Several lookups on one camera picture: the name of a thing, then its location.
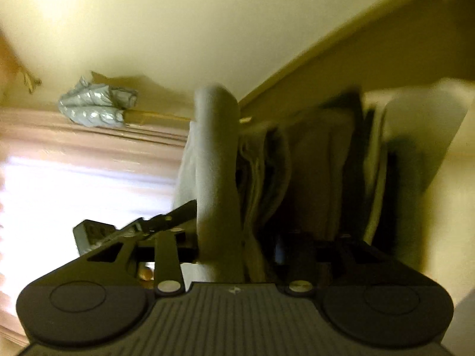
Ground pink curtain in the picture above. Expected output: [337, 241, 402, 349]
[0, 107, 191, 344]

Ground taupe folded garment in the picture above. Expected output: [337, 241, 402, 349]
[284, 107, 366, 243]

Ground beige folded garment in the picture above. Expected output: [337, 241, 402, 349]
[237, 122, 295, 283]

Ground black folded garment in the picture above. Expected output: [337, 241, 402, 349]
[327, 87, 398, 232]

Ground white folded garment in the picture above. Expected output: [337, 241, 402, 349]
[364, 77, 469, 246]

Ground brass wall hook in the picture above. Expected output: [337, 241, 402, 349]
[21, 65, 42, 94]

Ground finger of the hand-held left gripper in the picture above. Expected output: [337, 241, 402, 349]
[118, 199, 198, 233]

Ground wooden rod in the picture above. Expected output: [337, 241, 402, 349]
[125, 109, 194, 124]

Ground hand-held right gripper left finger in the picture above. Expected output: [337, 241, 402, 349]
[86, 229, 200, 297]

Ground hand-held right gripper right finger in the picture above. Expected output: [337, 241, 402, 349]
[274, 231, 384, 297]

